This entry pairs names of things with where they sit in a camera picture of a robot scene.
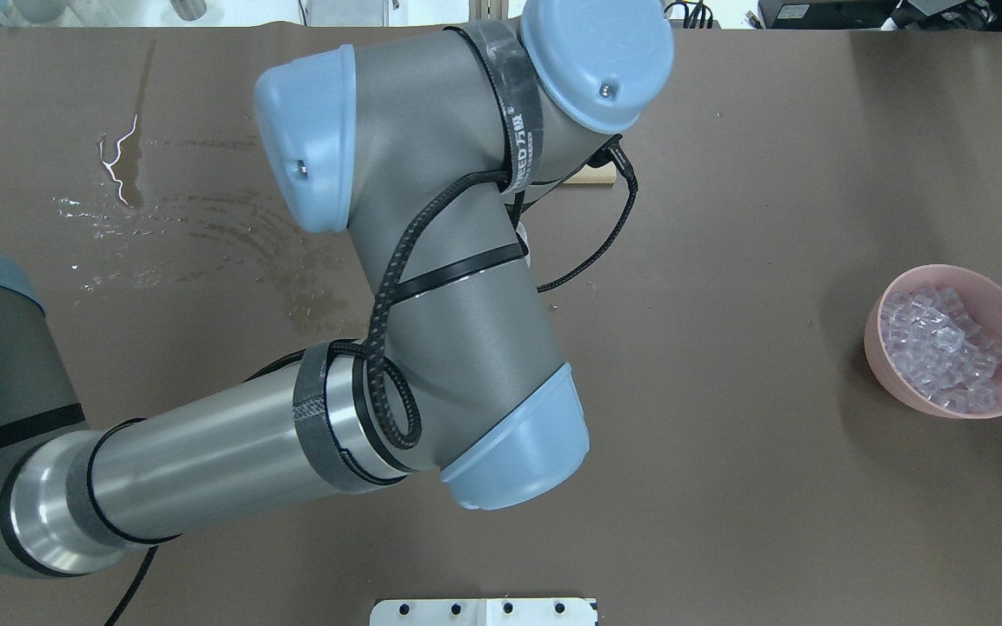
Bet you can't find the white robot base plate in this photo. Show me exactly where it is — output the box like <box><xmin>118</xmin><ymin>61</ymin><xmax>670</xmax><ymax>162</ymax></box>
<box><xmin>369</xmin><ymin>597</ymin><xmax>600</xmax><ymax>625</ymax></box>

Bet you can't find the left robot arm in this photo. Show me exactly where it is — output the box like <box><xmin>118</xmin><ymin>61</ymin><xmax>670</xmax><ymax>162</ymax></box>
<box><xmin>0</xmin><ymin>1</ymin><xmax>673</xmax><ymax>578</ymax></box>

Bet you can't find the pile of ice cubes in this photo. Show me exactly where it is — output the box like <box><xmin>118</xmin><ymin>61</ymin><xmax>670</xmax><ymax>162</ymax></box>
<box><xmin>876</xmin><ymin>283</ymin><xmax>1002</xmax><ymax>415</ymax></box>

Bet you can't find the clear wine glass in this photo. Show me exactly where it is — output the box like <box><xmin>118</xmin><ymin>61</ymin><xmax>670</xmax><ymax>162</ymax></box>
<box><xmin>514</xmin><ymin>221</ymin><xmax>531</xmax><ymax>267</ymax></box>

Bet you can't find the pink bowl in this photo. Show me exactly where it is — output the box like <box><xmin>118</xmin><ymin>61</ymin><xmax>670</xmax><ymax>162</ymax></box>
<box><xmin>863</xmin><ymin>264</ymin><xmax>1002</xmax><ymax>420</ymax></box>

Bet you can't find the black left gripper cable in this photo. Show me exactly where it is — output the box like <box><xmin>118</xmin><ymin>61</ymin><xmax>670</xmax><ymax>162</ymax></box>
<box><xmin>364</xmin><ymin>143</ymin><xmax>639</xmax><ymax>450</ymax></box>

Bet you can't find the wooden cutting board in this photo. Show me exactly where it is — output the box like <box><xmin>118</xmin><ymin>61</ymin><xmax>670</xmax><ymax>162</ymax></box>
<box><xmin>563</xmin><ymin>165</ymin><xmax>618</xmax><ymax>186</ymax></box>

